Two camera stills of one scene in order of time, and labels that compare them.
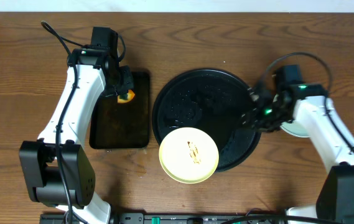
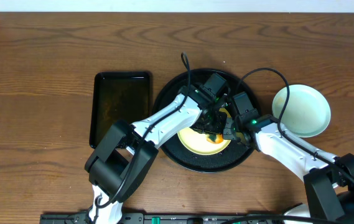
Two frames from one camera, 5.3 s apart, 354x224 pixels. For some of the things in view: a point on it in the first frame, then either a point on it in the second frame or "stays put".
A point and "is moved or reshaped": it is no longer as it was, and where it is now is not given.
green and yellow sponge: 126,98 -> 215,139
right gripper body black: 268,118 -> 231,127
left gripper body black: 122,86 -> 206,125
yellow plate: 188,155 is moved or reshaped
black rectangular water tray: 116,126 stays put
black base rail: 169,218 stays put
